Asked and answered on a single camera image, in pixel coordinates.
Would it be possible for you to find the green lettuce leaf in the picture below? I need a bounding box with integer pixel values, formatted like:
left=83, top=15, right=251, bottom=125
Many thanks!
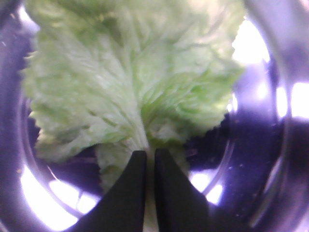
left=20, top=0, right=246, bottom=194

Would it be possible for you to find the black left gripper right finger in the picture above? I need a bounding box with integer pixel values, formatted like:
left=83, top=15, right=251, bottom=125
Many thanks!
left=154, top=147, right=242, bottom=232

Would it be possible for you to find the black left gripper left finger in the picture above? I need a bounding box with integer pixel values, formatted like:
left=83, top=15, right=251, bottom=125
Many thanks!
left=66, top=151, right=147, bottom=232

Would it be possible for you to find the green electric cooking pot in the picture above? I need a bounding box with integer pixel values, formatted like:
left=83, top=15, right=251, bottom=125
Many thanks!
left=0, top=0, right=309, bottom=232

